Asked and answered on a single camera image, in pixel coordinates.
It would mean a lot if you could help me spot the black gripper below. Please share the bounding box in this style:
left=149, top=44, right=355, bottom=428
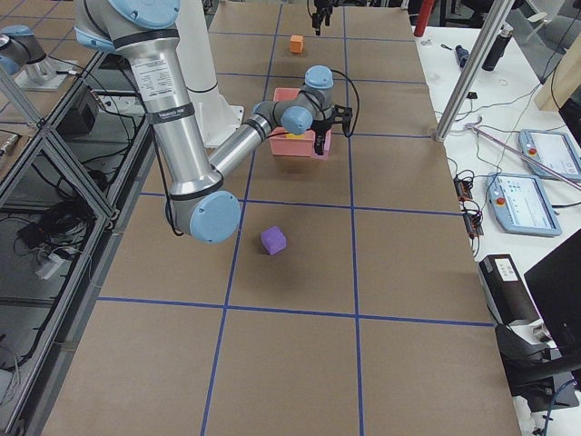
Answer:
left=311, top=0, right=332, bottom=35
left=312, top=104, right=353, bottom=155

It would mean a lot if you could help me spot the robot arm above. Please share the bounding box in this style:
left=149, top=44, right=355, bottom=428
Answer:
left=1, top=1, right=339, bottom=84
left=75, top=1, right=358, bottom=243

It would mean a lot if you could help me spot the pink plastic bin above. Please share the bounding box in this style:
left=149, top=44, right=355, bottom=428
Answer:
left=269, top=87, right=330, bottom=159

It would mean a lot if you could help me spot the orange foam block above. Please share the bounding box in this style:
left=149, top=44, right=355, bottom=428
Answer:
left=289, top=35, right=304, bottom=55

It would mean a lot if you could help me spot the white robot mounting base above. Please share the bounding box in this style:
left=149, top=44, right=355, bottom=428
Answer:
left=176, top=10, right=244, bottom=148

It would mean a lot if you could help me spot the purple foam block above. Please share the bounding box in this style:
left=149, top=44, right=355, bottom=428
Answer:
left=261, top=226, right=287, bottom=255

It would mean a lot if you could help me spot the black water bottle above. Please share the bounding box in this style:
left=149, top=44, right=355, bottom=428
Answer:
left=482, top=23, right=514, bottom=72

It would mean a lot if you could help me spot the near teach pendant tablet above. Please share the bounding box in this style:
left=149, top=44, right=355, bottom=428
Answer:
left=487, top=173, right=562, bottom=237

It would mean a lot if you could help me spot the teach pendant tablet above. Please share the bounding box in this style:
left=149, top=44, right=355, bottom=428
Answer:
left=487, top=173, right=562, bottom=237
left=518, top=129, right=580, bottom=183

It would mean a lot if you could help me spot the far teach pendant tablet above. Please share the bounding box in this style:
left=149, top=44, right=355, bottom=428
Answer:
left=518, top=129, right=580, bottom=183

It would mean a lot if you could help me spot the black box on table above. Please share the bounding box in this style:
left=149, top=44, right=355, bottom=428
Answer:
left=478, top=254, right=539, bottom=326

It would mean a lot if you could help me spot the black monitor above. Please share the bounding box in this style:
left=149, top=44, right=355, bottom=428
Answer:
left=495, top=233, right=580, bottom=411

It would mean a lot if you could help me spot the aluminium frame post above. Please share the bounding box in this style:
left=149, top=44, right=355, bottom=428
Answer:
left=433, top=0, right=516, bottom=143

